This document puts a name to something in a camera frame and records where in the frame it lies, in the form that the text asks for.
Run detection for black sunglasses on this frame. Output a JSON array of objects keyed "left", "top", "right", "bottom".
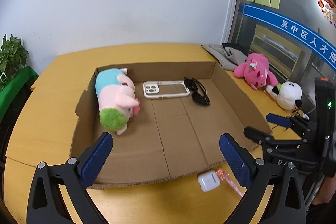
[{"left": 183, "top": 77, "right": 211, "bottom": 106}]

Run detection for clear white phone case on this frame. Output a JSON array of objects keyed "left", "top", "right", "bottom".
[{"left": 143, "top": 81, "right": 190, "bottom": 100}]

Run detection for pink teal plush pig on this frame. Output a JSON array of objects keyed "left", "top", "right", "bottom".
[{"left": 95, "top": 68, "right": 141, "bottom": 135}]

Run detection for person right hand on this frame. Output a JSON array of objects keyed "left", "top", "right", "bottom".
[{"left": 312, "top": 175, "right": 336, "bottom": 205}]

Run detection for white panda plush toy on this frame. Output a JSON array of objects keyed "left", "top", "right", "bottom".
[{"left": 266, "top": 81, "right": 302, "bottom": 110}]

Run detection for pink flat card package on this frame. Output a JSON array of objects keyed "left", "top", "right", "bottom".
[{"left": 216, "top": 169, "right": 244, "bottom": 197}]

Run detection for pink plush toy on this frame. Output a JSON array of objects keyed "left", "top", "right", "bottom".
[{"left": 233, "top": 53, "right": 278, "bottom": 90}]

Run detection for white earbuds case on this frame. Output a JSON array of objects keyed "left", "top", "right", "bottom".
[{"left": 198, "top": 170, "right": 221, "bottom": 192}]

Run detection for blue banner on glass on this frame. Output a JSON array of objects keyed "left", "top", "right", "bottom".
[{"left": 243, "top": 4, "right": 335, "bottom": 71}]

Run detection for brown cardboard box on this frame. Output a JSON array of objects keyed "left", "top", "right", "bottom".
[{"left": 69, "top": 61, "right": 272, "bottom": 189}]

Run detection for grey folded cloth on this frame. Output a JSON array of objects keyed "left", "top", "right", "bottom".
[{"left": 202, "top": 43, "right": 247, "bottom": 71}]

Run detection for green cloth covered stand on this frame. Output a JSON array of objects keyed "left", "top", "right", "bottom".
[{"left": 0, "top": 66, "right": 39, "bottom": 122}]

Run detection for red round window sticker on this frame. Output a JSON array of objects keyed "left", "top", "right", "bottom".
[{"left": 317, "top": 0, "right": 336, "bottom": 27}]

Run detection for yellow sticky notes row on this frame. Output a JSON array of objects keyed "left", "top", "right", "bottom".
[{"left": 246, "top": 0, "right": 280, "bottom": 9}]

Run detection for green potted plant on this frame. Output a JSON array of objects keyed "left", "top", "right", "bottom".
[{"left": 0, "top": 34, "right": 29, "bottom": 90}]

